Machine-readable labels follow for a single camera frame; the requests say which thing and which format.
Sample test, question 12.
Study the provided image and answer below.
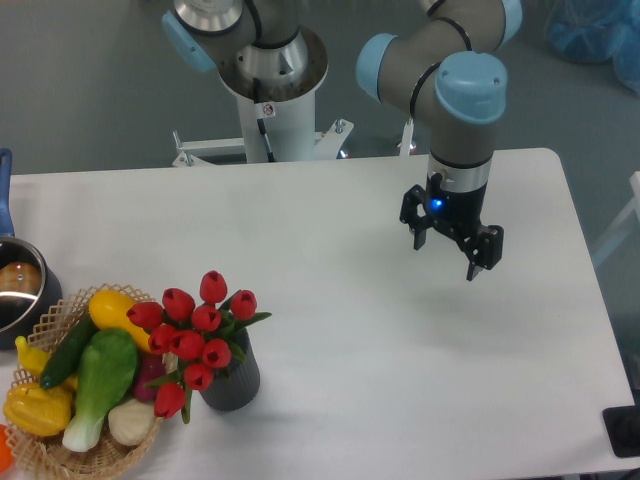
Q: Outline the white garlic bulb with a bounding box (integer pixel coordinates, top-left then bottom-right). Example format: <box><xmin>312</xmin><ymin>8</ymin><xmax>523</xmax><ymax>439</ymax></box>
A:
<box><xmin>108</xmin><ymin>398</ymin><xmax>155</xmax><ymax>446</ymax></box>

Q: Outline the red tulip bouquet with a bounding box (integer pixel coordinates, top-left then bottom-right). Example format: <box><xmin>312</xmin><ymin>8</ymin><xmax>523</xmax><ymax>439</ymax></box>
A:
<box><xmin>127</xmin><ymin>270</ymin><xmax>272</xmax><ymax>424</ymax></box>

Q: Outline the black device at table edge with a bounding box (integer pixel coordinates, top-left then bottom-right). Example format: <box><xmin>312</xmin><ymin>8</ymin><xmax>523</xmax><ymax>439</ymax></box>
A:
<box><xmin>602</xmin><ymin>406</ymin><xmax>639</xmax><ymax>458</ymax></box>

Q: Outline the woven wicker basket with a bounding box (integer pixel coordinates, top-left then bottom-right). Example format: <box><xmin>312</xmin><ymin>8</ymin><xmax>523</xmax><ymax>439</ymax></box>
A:
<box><xmin>6</xmin><ymin>284</ymin><xmax>163</xmax><ymax>479</ymax></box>

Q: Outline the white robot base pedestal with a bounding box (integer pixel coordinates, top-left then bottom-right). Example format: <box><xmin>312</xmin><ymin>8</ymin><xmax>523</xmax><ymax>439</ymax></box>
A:
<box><xmin>173</xmin><ymin>26</ymin><xmax>354</xmax><ymax>167</ymax></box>

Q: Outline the yellow bell pepper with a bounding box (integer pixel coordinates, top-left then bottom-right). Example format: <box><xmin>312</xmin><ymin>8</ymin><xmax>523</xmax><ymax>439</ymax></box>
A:
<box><xmin>3</xmin><ymin>382</ymin><xmax>73</xmax><ymax>437</ymax></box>

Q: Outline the purple red onion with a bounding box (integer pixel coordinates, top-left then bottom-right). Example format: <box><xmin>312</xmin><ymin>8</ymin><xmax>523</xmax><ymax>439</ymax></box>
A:
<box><xmin>132</xmin><ymin>354</ymin><xmax>166</xmax><ymax>402</ymax></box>

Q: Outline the yellow banana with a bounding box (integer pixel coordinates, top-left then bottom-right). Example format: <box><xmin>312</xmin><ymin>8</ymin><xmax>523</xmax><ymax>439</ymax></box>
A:
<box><xmin>15</xmin><ymin>336</ymin><xmax>78</xmax><ymax>392</ymax></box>

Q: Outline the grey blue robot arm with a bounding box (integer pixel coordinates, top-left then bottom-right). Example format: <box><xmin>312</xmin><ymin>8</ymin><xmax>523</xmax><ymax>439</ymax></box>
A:
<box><xmin>162</xmin><ymin>1</ymin><xmax>522</xmax><ymax>277</ymax></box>

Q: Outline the white frame at right edge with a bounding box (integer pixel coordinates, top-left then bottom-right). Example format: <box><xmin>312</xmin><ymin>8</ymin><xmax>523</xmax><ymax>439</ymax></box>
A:
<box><xmin>591</xmin><ymin>171</ymin><xmax>639</xmax><ymax>269</ymax></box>

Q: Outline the green bok choy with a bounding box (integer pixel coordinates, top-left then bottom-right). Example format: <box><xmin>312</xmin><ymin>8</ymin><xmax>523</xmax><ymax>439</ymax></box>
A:
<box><xmin>62</xmin><ymin>328</ymin><xmax>139</xmax><ymax>453</ymax></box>

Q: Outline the dark grey ribbed vase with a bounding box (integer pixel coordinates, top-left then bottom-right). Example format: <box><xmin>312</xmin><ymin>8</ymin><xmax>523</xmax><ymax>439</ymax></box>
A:
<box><xmin>200</xmin><ymin>330</ymin><xmax>261</xmax><ymax>412</ymax></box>

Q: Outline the yellow squash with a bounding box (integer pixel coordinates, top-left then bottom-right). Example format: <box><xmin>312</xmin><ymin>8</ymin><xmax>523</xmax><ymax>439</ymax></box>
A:
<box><xmin>88</xmin><ymin>289</ymin><xmax>151</xmax><ymax>353</ymax></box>

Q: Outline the blue plastic bag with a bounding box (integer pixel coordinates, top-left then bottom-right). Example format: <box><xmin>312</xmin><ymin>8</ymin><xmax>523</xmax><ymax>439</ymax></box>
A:
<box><xmin>544</xmin><ymin>1</ymin><xmax>639</xmax><ymax>94</ymax></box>

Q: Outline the green cucumber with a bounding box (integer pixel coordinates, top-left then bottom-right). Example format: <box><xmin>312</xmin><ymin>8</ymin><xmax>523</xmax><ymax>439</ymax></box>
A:
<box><xmin>39</xmin><ymin>312</ymin><xmax>98</xmax><ymax>389</ymax></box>

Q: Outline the orange fruit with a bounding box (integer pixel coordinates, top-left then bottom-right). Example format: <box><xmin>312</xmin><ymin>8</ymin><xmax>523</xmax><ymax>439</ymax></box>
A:
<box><xmin>0</xmin><ymin>424</ymin><xmax>14</xmax><ymax>474</ymax></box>

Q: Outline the dark pot with blue handle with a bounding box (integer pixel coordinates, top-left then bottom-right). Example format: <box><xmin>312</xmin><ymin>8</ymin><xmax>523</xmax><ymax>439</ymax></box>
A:
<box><xmin>1</xmin><ymin>148</ymin><xmax>62</xmax><ymax>351</ymax></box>

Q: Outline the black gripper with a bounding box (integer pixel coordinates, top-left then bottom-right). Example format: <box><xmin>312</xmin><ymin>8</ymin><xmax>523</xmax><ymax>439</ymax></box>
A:
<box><xmin>399</xmin><ymin>173</ymin><xmax>504</xmax><ymax>281</ymax></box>

